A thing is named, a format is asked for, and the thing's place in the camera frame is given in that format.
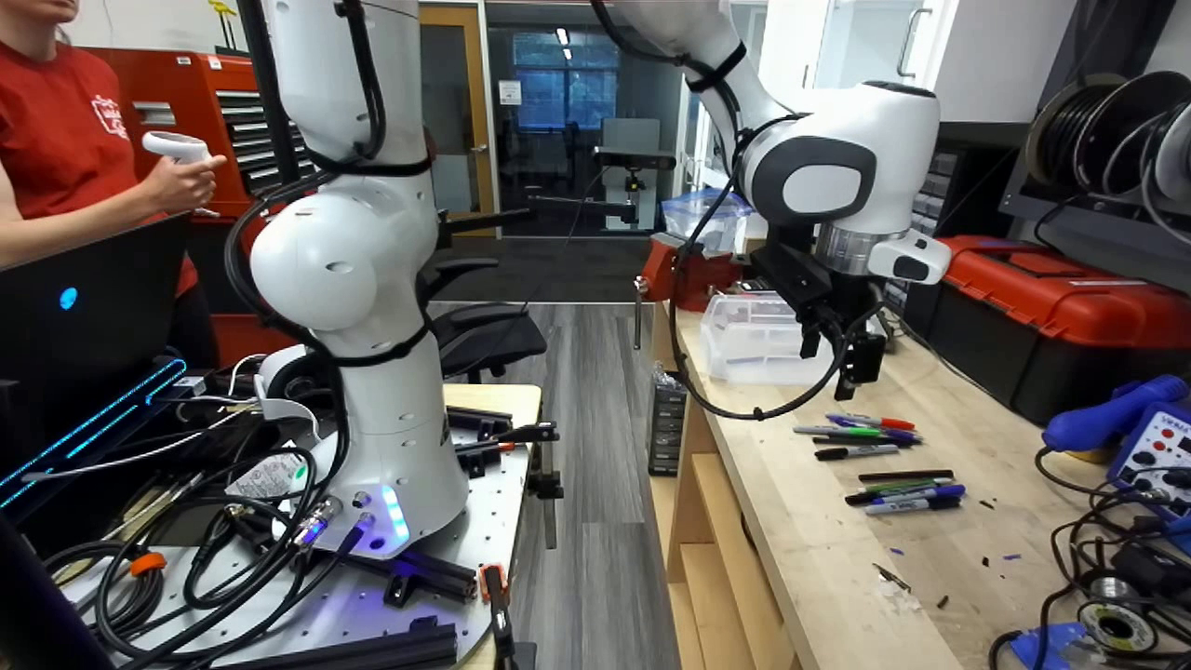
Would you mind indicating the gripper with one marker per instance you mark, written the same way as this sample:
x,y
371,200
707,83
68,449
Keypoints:
x,y
845,300

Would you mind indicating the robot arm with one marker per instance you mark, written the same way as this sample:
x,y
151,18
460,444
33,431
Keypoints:
x,y
354,261

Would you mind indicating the purple and red pen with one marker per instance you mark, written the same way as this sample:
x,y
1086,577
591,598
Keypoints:
x,y
873,422

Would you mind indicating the grey and green pen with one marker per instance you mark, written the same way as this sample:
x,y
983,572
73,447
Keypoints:
x,y
851,432

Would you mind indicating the clear plastic box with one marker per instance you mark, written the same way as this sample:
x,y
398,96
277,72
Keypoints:
x,y
752,340

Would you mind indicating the thin black pen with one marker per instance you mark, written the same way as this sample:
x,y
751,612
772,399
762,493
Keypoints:
x,y
907,475

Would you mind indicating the green marker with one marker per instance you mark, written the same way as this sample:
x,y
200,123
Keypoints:
x,y
907,485

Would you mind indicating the blue and black marker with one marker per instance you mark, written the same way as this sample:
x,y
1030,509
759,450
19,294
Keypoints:
x,y
907,495

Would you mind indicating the red bench vise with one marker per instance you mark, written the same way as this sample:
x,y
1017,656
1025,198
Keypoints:
x,y
684,270

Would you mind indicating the blue and white marker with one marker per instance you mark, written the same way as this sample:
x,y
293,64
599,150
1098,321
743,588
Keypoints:
x,y
912,506

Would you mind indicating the black small-parts drawers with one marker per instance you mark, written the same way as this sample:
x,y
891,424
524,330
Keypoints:
x,y
667,423

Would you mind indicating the red and black toolbox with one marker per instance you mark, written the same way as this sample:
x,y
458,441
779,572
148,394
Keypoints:
x,y
1051,307

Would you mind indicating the blue soldering station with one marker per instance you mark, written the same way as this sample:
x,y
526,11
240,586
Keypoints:
x,y
1158,447

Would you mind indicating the black office chair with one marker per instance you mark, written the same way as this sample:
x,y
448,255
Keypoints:
x,y
484,330

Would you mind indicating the solder spool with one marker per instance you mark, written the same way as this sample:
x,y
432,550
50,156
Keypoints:
x,y
1118,627

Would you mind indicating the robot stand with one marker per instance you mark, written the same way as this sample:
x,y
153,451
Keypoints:
x,y
484,530

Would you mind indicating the orange and black clamp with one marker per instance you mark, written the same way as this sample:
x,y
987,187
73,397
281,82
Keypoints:
x,y
497,600

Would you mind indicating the wooden door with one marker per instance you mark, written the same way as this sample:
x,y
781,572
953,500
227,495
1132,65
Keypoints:
x,y
456,112

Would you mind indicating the red tool cabinet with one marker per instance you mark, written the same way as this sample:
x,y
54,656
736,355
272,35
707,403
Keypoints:
x,y
195,102

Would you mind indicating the hand controller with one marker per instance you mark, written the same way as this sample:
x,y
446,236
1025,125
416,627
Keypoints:
x,y
177,147

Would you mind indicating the black laptop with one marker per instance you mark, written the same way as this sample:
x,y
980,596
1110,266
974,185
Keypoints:
x,y
84,316

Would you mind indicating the person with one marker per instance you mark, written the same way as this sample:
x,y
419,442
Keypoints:
x,y
65,149

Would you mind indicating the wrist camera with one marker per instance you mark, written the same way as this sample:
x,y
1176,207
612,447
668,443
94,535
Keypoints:
x,y
787,274

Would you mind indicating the white wall cabinet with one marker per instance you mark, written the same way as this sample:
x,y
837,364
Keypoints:
x,y
893,42

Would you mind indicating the black aluminium rail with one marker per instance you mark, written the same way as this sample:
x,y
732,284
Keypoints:
x,y
372,649

